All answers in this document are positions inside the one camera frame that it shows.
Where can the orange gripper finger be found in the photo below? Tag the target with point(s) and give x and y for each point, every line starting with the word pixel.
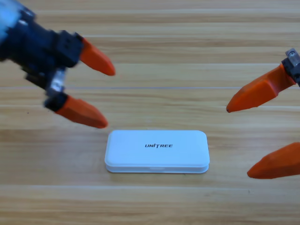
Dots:
pixel 279 164

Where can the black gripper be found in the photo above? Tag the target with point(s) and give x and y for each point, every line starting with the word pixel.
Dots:
pixel 44 54
pixel 294 65

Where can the white Unitree pencil case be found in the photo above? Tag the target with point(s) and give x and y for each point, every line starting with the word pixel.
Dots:
pixel 152 157

